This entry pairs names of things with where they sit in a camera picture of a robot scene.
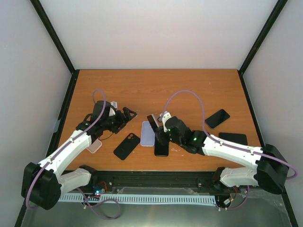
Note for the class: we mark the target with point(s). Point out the white phone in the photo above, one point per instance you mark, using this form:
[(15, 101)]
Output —
[(153, 123)]

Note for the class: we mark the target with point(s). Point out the black case with ring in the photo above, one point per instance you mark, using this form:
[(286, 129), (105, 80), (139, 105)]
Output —
[(124, 149)]

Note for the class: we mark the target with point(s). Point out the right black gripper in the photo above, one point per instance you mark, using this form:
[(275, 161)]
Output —
[(160, 133)]

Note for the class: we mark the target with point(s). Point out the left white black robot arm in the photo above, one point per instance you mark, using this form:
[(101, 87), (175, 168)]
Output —
[(45, 182)]

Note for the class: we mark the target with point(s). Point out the controller board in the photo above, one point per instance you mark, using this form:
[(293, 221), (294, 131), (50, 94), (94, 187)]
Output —
[(100, 188), (233, 191)]

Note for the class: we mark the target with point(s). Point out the black aluminium frame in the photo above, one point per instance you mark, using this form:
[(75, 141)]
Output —
[(74, 73)]

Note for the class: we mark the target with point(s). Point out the left controller board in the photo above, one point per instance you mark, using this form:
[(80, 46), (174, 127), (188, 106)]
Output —
[(100, 188)]

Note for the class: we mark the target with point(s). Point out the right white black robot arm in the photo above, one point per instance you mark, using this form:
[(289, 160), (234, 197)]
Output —
[(263, 167)]

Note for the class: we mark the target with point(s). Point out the lavender phone case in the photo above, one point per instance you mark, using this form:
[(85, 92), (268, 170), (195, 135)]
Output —
[(147, 135)]

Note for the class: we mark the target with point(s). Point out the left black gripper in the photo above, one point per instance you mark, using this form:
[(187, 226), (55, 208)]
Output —
[(122, 121)]

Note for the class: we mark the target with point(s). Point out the right controller board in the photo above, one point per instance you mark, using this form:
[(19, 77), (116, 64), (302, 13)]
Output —
[(233, 191)]

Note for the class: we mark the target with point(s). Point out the light blue cable duct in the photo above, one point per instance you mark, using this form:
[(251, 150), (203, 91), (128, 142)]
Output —
[(144, 199)]

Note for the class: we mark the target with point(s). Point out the dark green phone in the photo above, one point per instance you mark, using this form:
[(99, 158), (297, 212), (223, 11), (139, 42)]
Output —
[(217, 118)]

